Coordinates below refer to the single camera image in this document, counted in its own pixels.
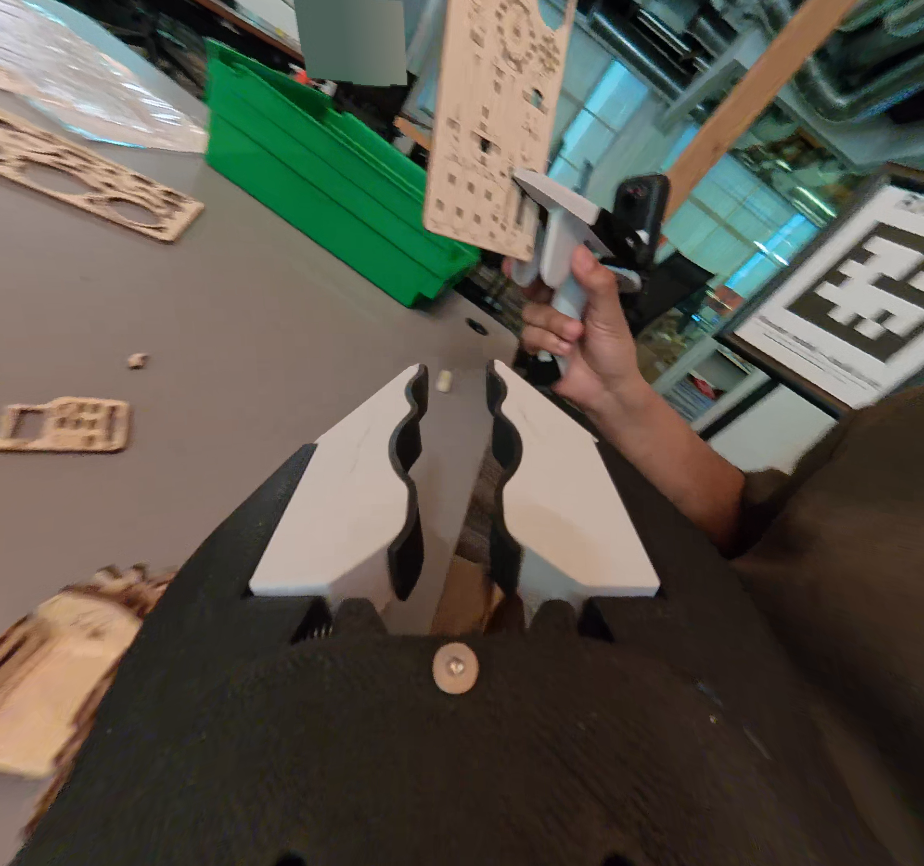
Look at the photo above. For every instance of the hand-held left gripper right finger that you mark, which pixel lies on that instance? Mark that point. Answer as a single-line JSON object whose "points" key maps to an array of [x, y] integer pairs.
{"points": [[577, 512]]}

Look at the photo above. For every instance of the small slotted wooden frame piece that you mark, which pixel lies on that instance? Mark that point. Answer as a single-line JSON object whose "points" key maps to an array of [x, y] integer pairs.
{"points": [[124, 425]]}

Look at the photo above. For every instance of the person's right forearm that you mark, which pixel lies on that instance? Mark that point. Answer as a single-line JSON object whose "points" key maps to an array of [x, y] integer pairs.
{"points": [[686, 476]]}

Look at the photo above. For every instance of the grey desk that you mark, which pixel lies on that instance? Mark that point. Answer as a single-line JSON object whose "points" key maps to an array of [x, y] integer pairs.
{"points": [[252, 346]]}

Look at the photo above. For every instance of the wooden sheet with oval cutouts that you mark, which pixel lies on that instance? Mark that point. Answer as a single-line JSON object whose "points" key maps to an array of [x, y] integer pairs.
{"points": [[180, 212]]}

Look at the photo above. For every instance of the framed black-white marker sign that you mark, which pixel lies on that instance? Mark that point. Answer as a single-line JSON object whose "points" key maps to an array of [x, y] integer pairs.
{"points": [[794, 346]]}

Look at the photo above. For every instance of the wooden slatted model sub-assembly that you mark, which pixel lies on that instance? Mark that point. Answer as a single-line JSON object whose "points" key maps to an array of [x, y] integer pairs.
{"points": [[65, 664]]}

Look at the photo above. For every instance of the small pale wooden peg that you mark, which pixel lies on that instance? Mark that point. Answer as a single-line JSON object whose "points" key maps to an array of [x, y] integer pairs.
{"points": [[445, 381]]}

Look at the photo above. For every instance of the silver ventilation ducts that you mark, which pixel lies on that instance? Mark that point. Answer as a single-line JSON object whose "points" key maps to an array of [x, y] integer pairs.
{"points": [[852, 79]]}

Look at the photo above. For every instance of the long slotted wooden parts sheet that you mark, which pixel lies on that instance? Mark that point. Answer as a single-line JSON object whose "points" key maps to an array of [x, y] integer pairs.
{"points": [[462, 35]]}

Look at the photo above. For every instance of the person's right hand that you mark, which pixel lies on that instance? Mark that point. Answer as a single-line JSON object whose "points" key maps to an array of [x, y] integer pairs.
{"points": [[606, 346]]}

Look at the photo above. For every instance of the green plastic bin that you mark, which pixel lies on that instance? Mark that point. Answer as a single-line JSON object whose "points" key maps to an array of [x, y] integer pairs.
{"points": [[325, 187]]}

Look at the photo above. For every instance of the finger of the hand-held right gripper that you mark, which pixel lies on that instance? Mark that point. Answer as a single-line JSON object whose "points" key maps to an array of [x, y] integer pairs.
{"points": [[559, 202], [527, 272]]}

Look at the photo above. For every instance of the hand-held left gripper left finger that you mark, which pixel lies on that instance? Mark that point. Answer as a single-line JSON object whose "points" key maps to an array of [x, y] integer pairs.
{"points": [[332, 512]]}

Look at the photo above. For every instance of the clear plastic wrap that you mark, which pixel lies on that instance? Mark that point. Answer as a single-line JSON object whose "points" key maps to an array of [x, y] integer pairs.
{"points": [[72, 72]]}

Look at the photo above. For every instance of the wooden ceiling beam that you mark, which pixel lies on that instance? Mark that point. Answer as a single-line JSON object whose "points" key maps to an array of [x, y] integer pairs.
{"points": [[779, 64]]}

